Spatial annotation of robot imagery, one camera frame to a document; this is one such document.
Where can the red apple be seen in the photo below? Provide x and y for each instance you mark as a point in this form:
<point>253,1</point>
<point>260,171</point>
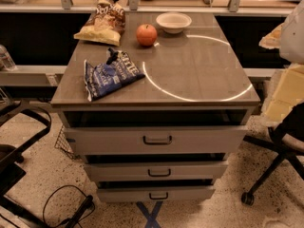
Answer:
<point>146,35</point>

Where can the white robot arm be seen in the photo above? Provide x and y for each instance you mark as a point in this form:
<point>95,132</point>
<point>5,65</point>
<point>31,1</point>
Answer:
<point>286,88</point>

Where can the grey drawer cabinet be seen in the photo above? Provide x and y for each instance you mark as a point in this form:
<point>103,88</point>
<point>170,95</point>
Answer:
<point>191,79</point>

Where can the blue chip bag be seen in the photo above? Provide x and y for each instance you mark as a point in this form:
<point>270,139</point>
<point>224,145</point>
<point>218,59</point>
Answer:
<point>117,72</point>

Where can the top grey drawer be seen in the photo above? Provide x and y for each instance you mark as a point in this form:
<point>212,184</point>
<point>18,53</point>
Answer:
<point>155,140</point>

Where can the grey drawer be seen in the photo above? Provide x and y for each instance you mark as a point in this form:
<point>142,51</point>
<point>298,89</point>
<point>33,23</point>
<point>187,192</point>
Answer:
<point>156,171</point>
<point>156,193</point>
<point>155,140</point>

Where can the middle grey drawer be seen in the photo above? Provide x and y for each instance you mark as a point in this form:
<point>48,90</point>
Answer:
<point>156,171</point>

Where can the white paper bowl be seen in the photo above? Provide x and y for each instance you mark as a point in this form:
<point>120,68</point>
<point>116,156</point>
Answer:
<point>173,22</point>

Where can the bottom grey drawer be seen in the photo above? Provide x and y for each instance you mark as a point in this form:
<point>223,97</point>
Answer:
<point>156,193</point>

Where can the brown yellow chip bag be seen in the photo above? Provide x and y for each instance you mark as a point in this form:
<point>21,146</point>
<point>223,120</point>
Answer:
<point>106,25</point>

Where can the black office chair right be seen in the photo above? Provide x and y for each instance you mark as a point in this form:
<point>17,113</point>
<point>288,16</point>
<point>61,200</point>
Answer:
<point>287,140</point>

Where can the black office chair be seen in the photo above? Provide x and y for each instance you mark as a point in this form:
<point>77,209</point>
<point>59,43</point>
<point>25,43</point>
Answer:
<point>10,172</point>
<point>287,140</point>

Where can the clear plastic water bottle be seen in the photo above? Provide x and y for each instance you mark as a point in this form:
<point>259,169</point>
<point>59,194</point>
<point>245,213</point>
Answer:
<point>5,60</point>

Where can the black office chair left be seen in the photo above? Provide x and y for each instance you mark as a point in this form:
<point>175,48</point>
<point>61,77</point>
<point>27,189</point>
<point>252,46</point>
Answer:
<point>10,172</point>

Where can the wire mesh basket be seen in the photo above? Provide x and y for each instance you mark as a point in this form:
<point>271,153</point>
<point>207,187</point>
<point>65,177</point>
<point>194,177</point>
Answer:
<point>63,145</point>

